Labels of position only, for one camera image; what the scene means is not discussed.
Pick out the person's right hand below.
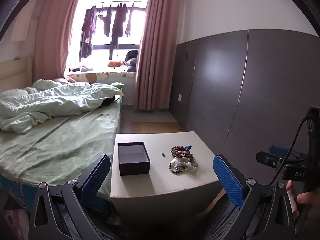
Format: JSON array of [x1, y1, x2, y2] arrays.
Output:
[[286, 180, 313, 220]]

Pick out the bed with green sheet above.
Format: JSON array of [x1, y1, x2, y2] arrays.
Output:
[[0, 97, 123, 215]]

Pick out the white bedside table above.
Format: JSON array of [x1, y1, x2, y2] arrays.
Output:
[[110, 131, 227, 214]]

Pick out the dark hanging dress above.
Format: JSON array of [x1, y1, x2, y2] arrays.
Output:
[[111, 3, 129, 48]]

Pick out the dark hanging underwear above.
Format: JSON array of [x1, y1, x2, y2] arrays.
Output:
[[97, 5, 112, 37]]

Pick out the purple hanging shirt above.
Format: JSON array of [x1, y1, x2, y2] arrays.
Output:
[[79, 6, 97, 58]]

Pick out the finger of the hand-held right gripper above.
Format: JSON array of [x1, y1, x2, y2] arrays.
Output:
[[255, 151, 288, 171], [268, 145, 302, 160]]

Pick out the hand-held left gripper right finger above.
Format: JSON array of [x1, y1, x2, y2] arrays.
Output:
[[212, 154, 298, 240]]

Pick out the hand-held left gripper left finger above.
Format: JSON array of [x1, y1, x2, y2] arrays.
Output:
[[29, 154, 112, 240]]

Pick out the pale green duvet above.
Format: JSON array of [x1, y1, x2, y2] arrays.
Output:
[[0, 79, 125, 133]]

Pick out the black and white socks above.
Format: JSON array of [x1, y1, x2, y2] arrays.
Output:
[[69, 65, 94, 72]]

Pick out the beige headboard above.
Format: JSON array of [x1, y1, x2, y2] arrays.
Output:
[[0, 57, 33, 93]]

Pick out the dark blue pillows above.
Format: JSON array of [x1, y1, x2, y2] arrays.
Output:
[[124, 49, 139, 73]]

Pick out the black jewelry box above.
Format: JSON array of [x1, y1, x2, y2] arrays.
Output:
[[117, 142, 151, 176]]

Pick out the grey hanging garment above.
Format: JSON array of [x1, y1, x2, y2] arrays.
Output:
[[124, 4, 135, 37]]

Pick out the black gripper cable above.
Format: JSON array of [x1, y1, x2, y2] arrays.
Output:
[[270, 109, 313, 187]]

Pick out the pink curtain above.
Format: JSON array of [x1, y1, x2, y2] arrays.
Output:
[[134, 0, 191, 112], [34, 0, 85, 85]]

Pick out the white hanging garment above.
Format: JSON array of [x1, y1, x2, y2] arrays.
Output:
[[11, 4, 34, 42]]

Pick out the flat brown cardboard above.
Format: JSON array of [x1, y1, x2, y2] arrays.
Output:
[[131, 121, 185, 132]]

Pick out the brown bead bracelet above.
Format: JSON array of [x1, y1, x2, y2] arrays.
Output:
[[171, 145, 194, 159]]

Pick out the printed windowsill cushion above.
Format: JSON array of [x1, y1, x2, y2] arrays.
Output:
[[65, 71, 137, 83]]

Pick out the white butterfly ornament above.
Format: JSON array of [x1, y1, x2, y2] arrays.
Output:
[[171, 157, 198, 173]]

